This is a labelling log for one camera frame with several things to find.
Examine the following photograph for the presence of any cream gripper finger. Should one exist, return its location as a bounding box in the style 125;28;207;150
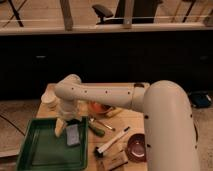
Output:
55;118;67;137

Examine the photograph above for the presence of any green plastic tray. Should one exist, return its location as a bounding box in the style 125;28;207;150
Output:
16;117;88;171

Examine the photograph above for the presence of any orange bowl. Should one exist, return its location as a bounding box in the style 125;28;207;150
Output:
88;102;112;115

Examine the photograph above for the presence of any grey blue sponge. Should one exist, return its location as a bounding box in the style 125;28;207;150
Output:
66;124;80;146

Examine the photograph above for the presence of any wooden scrub brush block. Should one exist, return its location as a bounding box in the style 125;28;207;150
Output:
102;152;128;171

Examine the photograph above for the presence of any white small bowl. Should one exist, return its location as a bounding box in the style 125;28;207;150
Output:
41;91;57;108

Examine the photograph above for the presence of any silver metal utensil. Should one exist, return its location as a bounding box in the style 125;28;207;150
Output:
90;118;116;131

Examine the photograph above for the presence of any white handled dish brush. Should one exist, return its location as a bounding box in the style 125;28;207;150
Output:
94;127;130;158

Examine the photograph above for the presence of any dark blue floor object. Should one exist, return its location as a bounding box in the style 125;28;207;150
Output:
189;92;212;108

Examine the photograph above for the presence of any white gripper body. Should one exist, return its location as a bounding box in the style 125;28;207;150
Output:
58;100;82;121

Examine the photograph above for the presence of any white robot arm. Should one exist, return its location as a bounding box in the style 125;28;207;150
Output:
55;74;200;171

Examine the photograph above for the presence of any dark red bowl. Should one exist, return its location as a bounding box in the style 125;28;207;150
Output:
125;133;146;163

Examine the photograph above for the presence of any black office chair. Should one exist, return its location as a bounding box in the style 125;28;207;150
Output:
92;0;162;25

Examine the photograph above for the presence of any green handled tool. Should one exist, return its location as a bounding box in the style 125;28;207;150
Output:
88;123;105;137

